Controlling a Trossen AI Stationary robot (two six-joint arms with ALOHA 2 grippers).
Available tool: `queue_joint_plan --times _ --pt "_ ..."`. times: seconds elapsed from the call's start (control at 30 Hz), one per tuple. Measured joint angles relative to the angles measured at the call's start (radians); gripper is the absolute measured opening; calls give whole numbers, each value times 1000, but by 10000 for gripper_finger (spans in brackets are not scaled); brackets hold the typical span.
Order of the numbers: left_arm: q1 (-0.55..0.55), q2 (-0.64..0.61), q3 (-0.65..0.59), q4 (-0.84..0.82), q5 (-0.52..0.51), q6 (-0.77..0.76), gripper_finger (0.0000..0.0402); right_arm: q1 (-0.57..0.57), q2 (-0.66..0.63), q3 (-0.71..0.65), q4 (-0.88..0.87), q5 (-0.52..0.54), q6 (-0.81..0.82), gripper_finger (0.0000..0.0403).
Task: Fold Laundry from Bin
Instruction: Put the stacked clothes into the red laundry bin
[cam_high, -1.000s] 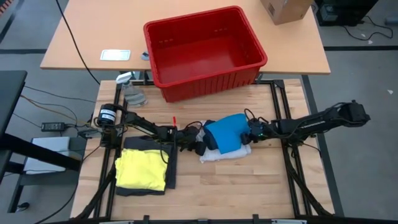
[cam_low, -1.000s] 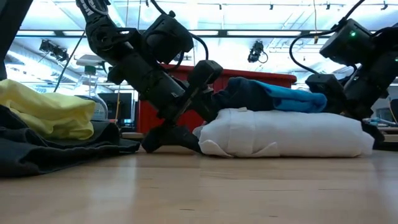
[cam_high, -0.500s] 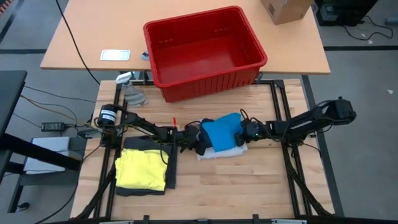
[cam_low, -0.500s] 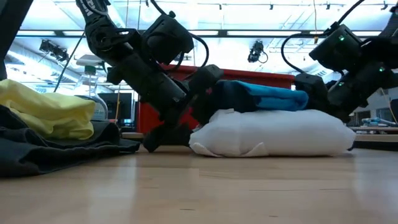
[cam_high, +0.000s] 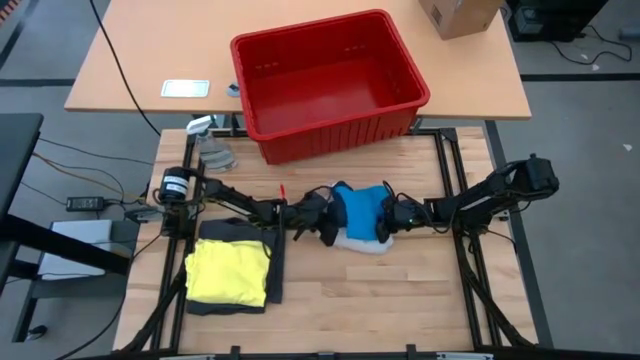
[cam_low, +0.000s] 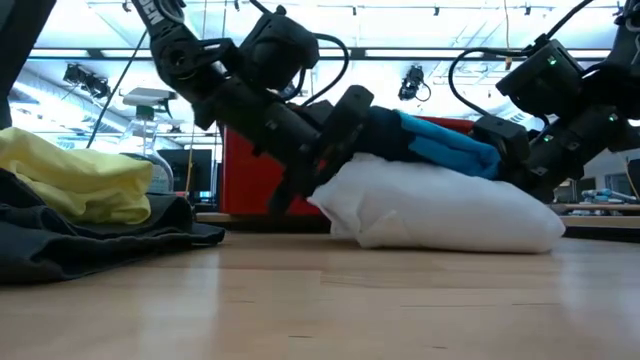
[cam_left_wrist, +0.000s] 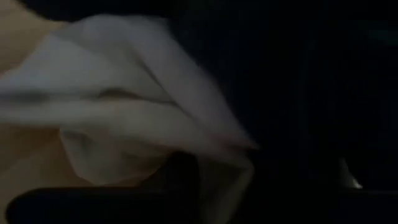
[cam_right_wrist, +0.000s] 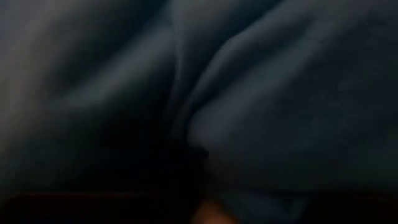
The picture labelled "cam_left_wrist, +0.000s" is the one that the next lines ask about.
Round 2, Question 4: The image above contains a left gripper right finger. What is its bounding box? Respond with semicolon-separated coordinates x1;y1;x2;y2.
253;146;361;224

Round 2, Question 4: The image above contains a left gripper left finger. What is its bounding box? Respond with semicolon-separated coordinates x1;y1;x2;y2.
136;151;200;224

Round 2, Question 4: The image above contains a white garment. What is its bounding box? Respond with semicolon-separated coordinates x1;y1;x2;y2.
0;14;259;224

